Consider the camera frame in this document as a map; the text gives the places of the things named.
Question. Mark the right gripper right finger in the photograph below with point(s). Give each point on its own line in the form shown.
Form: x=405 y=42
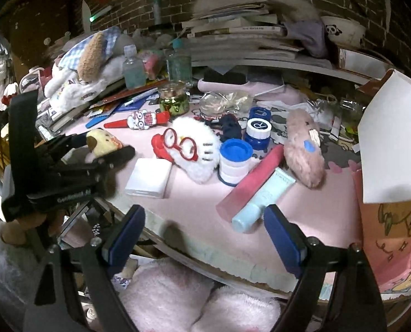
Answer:
x=355 y=303

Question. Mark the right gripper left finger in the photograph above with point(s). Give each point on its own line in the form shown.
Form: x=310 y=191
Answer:
x=56 y=305

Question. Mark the yellow chick plush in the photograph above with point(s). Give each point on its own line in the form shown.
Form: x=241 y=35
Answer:
x=100 y=142

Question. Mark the white rectangular box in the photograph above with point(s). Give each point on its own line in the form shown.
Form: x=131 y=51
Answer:
x=149 y=178

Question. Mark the light blue cream tube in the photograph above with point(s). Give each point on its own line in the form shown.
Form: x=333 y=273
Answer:
x=267 y=194

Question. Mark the white plush with red glasses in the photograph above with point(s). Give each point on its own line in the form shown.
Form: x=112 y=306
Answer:
x=191 y=145

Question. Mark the pink cylinder tube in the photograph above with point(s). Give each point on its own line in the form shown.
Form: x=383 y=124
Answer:
x=250 y=184

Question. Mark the person left hand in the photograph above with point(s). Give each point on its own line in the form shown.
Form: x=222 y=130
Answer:
x=15 y=232

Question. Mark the pink fuzzy slippers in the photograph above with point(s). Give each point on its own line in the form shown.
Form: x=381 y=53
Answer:
x=164 y=295

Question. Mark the blue notebook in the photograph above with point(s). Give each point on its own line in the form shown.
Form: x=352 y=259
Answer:
x=126 y=107

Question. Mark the brown plush toy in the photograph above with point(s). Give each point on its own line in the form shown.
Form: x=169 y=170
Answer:
x=92 y=58

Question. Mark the small clear plastic bottle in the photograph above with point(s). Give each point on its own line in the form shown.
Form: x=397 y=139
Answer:
x=133 y=68

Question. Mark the green glass jar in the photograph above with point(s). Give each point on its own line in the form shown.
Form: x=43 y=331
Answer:
x=174 y=98

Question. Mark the pink fluffy plush toy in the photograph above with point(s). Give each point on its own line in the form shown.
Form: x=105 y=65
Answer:
x=302 y=150

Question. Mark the clear plastic bag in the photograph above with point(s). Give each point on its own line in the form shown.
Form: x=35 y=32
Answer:
x=215 y=104

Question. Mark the blue lid white jar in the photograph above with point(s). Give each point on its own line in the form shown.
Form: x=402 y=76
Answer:
x=235 y=161

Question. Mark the dark navy scrunchie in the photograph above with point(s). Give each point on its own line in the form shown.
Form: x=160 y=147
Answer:
x=226 y=127

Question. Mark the white lid blue case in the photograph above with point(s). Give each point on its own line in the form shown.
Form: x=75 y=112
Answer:
x=258 y=134

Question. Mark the white shelf board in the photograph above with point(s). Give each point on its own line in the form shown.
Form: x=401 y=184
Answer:
x=289 y=65

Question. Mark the blue lens case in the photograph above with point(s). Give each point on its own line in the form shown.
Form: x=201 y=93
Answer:
x=261 y=113

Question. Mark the stack of books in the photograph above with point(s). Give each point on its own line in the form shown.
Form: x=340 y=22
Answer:
x=238 y=32

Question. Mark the panda ceramic bowl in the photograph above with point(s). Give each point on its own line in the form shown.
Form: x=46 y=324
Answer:
x=344 y=31

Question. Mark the purple grey cloth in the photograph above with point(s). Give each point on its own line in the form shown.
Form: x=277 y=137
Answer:
x=311 y=34

